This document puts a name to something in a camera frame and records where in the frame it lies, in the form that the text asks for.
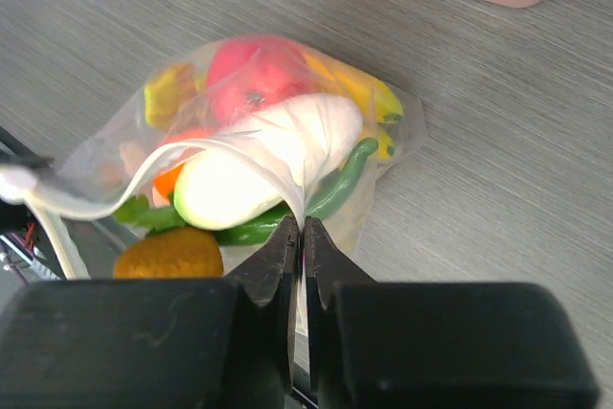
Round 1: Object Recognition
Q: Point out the green chili pepper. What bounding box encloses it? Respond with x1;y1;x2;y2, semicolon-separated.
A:
214;137;378;246

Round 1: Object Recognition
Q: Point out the yellow banana bunch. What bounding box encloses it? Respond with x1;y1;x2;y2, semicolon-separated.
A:
144;47;404;164

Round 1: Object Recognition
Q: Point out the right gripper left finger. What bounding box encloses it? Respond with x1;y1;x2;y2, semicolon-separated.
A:
1;216;301;408

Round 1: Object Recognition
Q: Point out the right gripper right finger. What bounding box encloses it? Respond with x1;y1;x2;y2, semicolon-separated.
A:
304;217;601;408

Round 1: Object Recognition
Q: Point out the white radish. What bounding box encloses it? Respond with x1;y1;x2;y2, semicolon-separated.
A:
114;92;364;232

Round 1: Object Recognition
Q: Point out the brown kiwi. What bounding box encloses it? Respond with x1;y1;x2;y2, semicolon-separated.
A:
113;227;224;279

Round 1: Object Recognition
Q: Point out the red apple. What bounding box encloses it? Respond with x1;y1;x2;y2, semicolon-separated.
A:
205;35;314;125

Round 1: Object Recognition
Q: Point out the clear polka dot zip bag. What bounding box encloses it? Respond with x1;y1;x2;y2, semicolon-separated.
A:
1;34;426;279

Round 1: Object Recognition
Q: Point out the orange fruit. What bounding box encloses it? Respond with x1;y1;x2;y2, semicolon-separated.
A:
151;125;216;202

